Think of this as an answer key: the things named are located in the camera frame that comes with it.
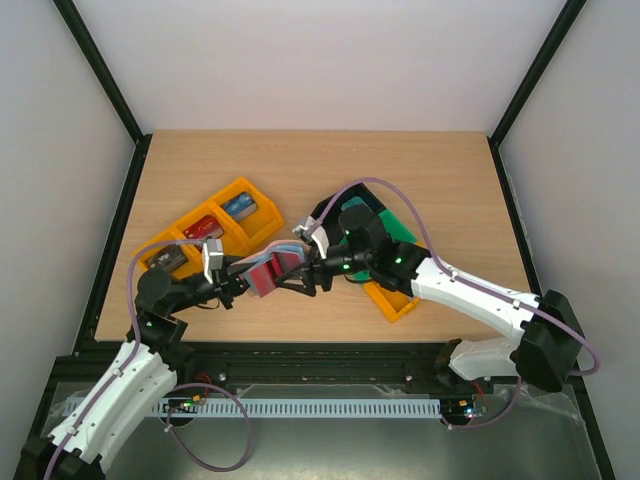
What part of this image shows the white slotted cable duct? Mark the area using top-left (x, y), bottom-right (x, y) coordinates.
top-left (144, 398), bottom-right (441, 420)

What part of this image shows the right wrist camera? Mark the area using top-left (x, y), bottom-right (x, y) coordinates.
top-left (292, 216), bottom-right (330, 260)

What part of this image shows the green storage bin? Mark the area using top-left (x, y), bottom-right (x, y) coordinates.
top-left (379, 209), bottom-right (417, 244)

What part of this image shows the black storage bin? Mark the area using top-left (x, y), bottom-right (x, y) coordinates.
top-left (321, 183), bottom-right (386, 230)

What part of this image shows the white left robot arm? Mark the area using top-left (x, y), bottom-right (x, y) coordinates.
top-left (15, 254), bottom-right (247, 479)

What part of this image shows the red card stack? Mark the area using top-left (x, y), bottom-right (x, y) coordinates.
top-left (183, 214), bottom-right (224, 239)

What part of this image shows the purple floor cable loop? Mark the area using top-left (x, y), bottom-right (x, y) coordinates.
top-left (162, 382), bottom-right (256, 472)

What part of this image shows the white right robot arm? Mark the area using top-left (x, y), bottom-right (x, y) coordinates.
top-left (276, 204), bottom-right (583, 392)

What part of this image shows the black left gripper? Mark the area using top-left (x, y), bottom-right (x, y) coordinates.
top-left (170, 255), bottom-right (270, 314)

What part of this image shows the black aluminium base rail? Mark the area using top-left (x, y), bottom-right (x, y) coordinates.
top-left (49, 341), bottom-right (581, 396)

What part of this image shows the yellow triple storage bin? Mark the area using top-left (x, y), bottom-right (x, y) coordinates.
top-left (137, 177), bottom-right (284, 279)

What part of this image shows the black card stack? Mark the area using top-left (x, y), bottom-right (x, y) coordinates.
top-left (145, 244), bottom-right (188, 273)

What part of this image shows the yellow single storage bin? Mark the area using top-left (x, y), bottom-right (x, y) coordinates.
top-left (363, 242), bottom-right (426, 325)

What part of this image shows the teal card stack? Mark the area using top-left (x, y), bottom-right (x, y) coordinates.
top-left (341, 196), bottom-right (386, 215)

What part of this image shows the blue card stack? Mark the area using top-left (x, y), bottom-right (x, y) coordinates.
top-left (221, 191), bottom-right (258, 222)

